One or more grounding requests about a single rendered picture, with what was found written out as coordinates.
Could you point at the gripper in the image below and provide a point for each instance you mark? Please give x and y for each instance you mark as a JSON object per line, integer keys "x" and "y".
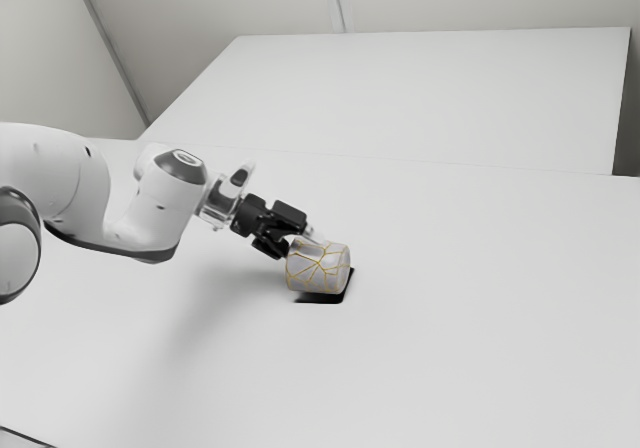
{"x": 257, "y": 214}

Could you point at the grey mug with gold cracks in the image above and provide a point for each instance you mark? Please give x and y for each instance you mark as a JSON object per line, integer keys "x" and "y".
{"x": 317, "y": 267}

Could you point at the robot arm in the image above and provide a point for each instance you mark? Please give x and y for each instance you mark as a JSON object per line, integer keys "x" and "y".
{"x": 75, "y": 193}

